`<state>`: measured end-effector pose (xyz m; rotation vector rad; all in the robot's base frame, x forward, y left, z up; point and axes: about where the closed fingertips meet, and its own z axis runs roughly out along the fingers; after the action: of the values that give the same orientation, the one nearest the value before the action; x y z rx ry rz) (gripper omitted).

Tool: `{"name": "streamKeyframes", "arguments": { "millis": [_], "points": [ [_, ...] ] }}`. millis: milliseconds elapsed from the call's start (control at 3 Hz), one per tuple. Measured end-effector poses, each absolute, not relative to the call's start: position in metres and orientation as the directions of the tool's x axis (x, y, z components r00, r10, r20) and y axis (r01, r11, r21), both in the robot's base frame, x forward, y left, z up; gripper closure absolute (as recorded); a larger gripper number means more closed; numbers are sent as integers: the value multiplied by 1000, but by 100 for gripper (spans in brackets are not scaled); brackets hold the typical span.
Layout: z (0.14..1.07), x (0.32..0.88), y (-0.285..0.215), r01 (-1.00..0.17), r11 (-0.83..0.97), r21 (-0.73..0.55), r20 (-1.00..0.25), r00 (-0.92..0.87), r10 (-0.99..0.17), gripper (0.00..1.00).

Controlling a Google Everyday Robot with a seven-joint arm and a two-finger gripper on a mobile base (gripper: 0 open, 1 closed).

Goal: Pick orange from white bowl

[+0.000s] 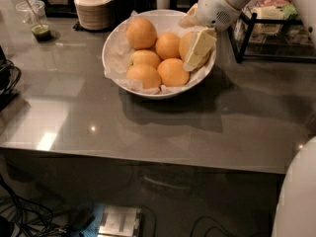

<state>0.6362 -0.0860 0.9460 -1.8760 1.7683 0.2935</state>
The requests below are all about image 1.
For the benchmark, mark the orange at bowl front right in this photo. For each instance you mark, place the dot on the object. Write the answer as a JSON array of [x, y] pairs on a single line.
[[172, 72]]

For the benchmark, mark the black wire rack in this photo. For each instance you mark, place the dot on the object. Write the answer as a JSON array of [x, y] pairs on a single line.
[[271, 30]]

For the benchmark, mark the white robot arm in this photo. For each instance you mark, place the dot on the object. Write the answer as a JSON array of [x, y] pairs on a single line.
[[296, 207]]

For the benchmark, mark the orange at bowl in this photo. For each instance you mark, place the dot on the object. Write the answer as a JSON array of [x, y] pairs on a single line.
[[145, 56], [172, 72], [167, 46], [146, 74], [141, 33]]

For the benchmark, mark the clear plastic cup green drink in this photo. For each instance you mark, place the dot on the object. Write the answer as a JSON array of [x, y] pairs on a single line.
[[40, 34]]

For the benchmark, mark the white ceramic bowl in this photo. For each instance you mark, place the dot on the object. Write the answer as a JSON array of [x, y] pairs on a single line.
[[158, 95]]

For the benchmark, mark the black cup holder container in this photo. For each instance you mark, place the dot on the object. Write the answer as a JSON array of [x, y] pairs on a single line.
[[123, 2]]

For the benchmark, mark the orange at bowl top left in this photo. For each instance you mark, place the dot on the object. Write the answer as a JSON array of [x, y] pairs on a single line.
[[141, 33]]

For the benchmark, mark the silver device on floor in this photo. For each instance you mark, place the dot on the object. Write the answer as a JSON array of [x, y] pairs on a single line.
[[120, 221]]

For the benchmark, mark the stack of paper bowls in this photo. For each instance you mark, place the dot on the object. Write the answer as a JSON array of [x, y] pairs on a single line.
[[94, 15]]

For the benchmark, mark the orange at bowl centre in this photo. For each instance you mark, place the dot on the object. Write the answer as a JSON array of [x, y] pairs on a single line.
[[167, 46]]

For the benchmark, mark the orange at bowl front left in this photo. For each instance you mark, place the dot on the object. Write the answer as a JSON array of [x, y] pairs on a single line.
[[146, 74]]

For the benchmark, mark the orange at bowl middle left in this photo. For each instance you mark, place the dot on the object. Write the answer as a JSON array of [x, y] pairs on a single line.
[[145, 56]]

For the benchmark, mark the white paper bowl liner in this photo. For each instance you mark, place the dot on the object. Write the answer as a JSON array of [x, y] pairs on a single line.
[[116, 55]]

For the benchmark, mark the wooden stir stick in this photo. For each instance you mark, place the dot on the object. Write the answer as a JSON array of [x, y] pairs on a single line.
[[29, 13]]

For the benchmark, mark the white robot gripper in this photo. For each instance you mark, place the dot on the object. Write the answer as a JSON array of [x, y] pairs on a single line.
[[215, 10]]

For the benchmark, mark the large yellowish orange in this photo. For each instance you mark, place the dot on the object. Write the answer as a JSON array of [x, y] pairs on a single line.
[[185, 46]]

